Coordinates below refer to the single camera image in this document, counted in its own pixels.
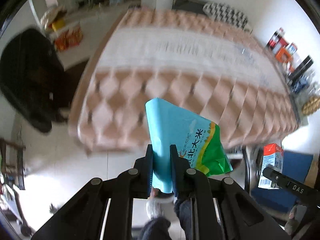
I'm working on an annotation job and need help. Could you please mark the red white milk carton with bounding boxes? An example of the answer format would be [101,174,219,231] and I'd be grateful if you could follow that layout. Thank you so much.
[258,143,284,190]

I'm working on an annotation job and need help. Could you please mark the teal green rice bag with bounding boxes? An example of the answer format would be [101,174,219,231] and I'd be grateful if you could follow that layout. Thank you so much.
[145,98,233,193]

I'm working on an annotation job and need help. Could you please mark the black chair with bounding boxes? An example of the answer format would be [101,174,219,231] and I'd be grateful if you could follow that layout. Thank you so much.
[1,28,72,134]

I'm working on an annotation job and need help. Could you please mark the brown checkered table cloth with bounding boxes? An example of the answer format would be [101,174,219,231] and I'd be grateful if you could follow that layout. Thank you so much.
[68,9,299,151]

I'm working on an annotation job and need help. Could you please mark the orange box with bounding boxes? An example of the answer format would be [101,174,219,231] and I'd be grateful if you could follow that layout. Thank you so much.
[275,47,292,63]

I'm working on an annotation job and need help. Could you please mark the black cylindrical can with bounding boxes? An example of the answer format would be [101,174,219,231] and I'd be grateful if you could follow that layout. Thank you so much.
[289,55,313,82]

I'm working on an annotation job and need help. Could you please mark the black white checkered cushion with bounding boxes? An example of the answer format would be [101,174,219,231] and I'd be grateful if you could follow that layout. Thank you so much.
[203,2,250,30]

